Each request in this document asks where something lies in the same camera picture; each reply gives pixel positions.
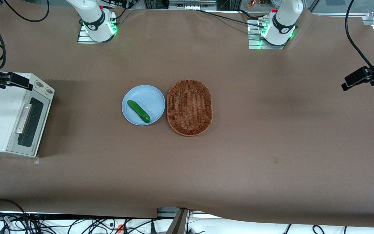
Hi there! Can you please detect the light blue plate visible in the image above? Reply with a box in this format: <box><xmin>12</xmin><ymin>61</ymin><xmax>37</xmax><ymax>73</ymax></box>
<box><xmin>122</xmin><ymin>85</ymin><xmax>166</xmax><ymax>126</ymax></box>

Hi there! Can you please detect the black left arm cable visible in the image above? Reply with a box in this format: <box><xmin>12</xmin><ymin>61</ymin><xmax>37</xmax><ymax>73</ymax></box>
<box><xmin>345</xmin><ymin>0</ymin><xmax>374</xmax><ymax>78</ymax></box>

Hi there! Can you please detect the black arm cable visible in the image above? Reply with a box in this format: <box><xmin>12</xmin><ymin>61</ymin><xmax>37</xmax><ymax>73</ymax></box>
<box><xmin>3</xmin><ymin>0</ymin><xmax>50</xmax><ymax>23</ymax></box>
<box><xmin>345</xmin><ymin>0</ymin><xmax>374</xmax><ymax>78</ymax></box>

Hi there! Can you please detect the black cable on table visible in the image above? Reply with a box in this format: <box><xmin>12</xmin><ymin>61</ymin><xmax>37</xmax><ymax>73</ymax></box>
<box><xmin>194</xmin><ymin>9</ymin><xmax>272</xmax><ymax>29</ymax></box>

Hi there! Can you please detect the oven door with metal handle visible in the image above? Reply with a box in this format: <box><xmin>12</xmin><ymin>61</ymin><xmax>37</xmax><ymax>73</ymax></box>
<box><xmin>7</xmin><ymin>97</ymin><xmax>52</xmax><ymax>158</ymax></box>

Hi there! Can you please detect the aluminium left arm base plate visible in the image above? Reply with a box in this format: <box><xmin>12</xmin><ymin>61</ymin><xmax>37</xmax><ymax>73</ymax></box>
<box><xmin>248</xmin><ymin>19</ymin><xmax>287</xmax><ymax>50</ymax></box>

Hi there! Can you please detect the long black floor cable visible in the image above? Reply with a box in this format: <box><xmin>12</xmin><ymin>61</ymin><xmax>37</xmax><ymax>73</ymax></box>
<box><xmin>0</xmin><ymin>199</ymin><xmax>29</xmax><ymax>234</ymax></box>

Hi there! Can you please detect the green cucumber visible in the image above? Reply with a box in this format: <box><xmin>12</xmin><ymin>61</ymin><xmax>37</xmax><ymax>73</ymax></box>
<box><xmin>127</xmin><ymin>100</ymin><xmax>151</xmax><ymax>123</ymax></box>

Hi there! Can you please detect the aluminium right arm base plate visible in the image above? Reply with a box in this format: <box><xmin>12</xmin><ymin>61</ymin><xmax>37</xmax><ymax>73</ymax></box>
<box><xmin>77</xmin><ymin>23</ymin><xmax>117</xmax><ymax>44</ymax></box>

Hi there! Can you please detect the brown wicker basket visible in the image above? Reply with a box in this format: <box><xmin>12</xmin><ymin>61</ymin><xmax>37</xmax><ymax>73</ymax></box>
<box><xmin>167</xmin><ymin>79</ymin><xmax>213</xmax><ymax>137</ymax></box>

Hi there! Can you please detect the aluminium frame beam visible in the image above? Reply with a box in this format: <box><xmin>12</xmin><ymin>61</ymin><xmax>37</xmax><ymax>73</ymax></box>
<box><xmin>168</xmin><ymin>0</ymin><xmax>217</xmax><ymax>10</ymax></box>

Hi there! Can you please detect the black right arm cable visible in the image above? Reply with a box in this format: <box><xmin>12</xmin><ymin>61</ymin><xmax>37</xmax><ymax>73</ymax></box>
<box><xmin>3</xmin><ymin>0</ymin><xmax>50</xmax><ymax>23</ymax></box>

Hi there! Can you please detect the grey camera stand post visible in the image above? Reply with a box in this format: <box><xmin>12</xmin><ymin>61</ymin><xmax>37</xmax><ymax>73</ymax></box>
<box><xmin>157</xmin><ymin>207</ymin><xmax>207</xmax><ymax>234</ymax></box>

